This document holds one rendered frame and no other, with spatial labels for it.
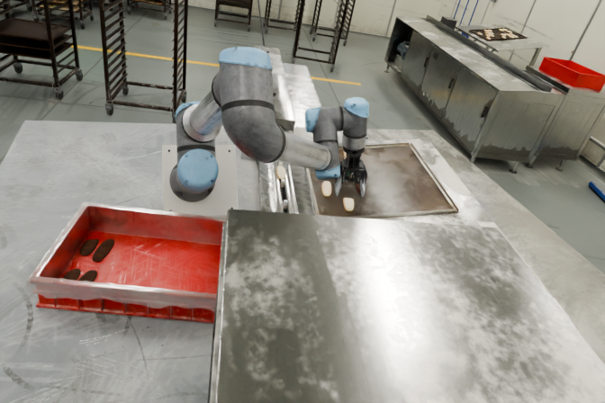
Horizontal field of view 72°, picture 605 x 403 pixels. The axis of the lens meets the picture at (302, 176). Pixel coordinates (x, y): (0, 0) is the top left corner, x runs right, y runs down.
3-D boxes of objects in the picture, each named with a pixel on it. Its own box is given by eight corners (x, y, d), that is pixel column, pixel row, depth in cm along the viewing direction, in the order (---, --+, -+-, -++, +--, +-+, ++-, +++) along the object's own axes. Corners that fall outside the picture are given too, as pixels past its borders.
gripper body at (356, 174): (340, 185, 136) (342, 153, 129) (339, 171, 143) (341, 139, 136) (364, 185, 135) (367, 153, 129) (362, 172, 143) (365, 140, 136)
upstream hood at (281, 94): (253, 55, 306) (255, 43, 302) (277, 58, 310) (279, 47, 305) (257, 129, 202) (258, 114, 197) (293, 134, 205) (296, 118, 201)
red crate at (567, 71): (537, 68, 430) (543, 56, 424) (564, 72, 439) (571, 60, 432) (572, 86, 389) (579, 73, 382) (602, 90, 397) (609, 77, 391)
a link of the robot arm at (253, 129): (257, 155, 83) (351, 176, 125) (254, 102, 84) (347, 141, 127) (212, 163, 88) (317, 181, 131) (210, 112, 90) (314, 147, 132)
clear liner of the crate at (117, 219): (85, 224, 130) (82, 199, 125) (241, 242, 135) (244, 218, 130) (28, 310, 101) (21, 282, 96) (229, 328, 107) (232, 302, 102)
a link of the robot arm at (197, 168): (176, 194, 131) (178, 189, 118) (175, 153, 133) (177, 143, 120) (214, 193, 135) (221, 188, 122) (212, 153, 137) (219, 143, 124)
